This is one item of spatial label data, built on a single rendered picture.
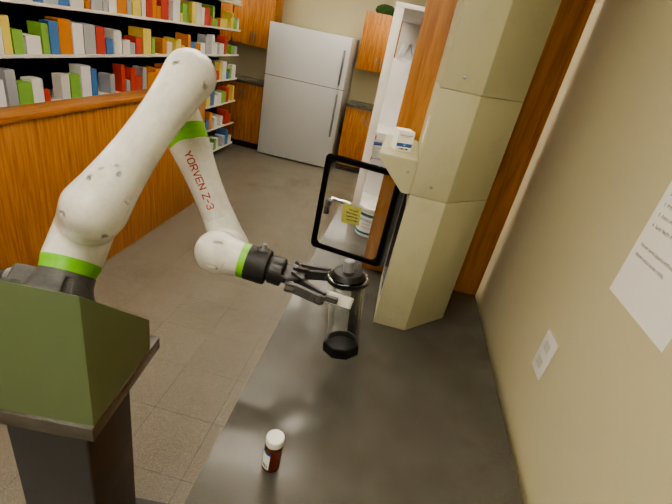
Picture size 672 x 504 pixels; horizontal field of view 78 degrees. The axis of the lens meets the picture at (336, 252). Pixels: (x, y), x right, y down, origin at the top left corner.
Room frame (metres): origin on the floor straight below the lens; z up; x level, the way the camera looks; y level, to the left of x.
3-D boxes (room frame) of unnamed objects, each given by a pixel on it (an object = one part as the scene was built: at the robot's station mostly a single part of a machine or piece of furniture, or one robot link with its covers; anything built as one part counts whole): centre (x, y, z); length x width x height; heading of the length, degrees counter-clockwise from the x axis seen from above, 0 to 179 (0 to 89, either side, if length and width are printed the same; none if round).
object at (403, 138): (1.30, -0.13, 1.54); 0.05 x 0.05 x 0.06; 14
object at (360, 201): (1.53, -0.04, 1.19); 0.30 x 0.01 x 0.40; 77
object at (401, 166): (1.35, -0.13, 1.46); 0.32 x 0.11 x 0.10; 175
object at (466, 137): (1.33, -0.31, 1.33); 0.32 x 0.25 x 0.77; 175
